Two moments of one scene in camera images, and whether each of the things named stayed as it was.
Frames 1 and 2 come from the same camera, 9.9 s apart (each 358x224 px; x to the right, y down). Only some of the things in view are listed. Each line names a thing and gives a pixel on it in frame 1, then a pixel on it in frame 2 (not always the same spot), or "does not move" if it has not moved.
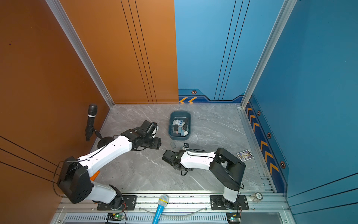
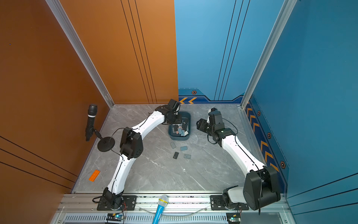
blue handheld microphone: [162, 202] does not move
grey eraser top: [173, 145] does not move
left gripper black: [158, 143] -> [179, 121]
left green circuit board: [115, 216] does not move
